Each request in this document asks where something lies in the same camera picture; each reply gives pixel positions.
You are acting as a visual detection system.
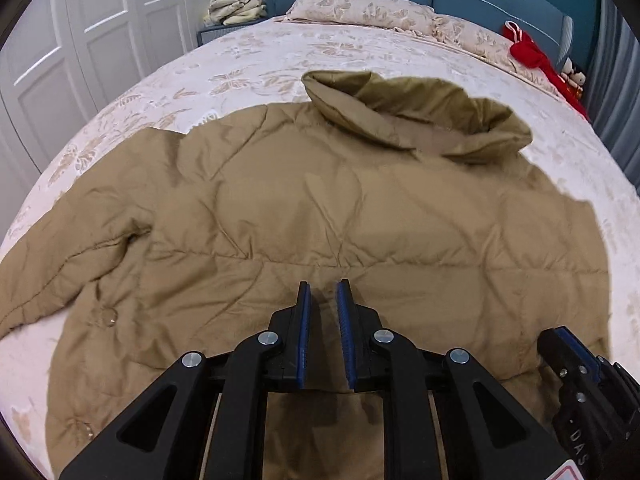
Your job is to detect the tan quilted down coat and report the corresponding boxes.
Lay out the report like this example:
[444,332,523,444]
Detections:
[1,70,610,479]

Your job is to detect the grey curtain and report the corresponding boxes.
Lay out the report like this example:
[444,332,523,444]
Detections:
[585,0,639,185]

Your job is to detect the floral beige bedspread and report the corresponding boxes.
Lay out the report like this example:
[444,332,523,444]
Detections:
[0,15,640,478]

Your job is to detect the small plush dolls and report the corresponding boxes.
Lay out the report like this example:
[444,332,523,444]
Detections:
[560,58,586,100]

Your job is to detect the red cloth bag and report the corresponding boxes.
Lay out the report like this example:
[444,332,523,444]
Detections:
[501,20,589,120]

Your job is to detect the blue-grey nightstand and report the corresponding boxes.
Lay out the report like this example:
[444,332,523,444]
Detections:
[196,18,265,47]

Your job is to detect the right floral pillow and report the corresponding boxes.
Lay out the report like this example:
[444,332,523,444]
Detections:
[432,14,561,98]

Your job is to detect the floral pillow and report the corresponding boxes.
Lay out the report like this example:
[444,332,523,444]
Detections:
[432,14,561,98]
[284,0,437,35]

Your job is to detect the left floral pillow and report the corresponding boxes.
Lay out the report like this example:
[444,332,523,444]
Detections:
[284,0,437,35]

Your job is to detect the stack of folded beige cloths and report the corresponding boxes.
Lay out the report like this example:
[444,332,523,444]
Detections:
[203,0,268,27]

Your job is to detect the white panelled wardrobe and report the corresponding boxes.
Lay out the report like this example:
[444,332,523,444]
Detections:
[1,0,209,230]

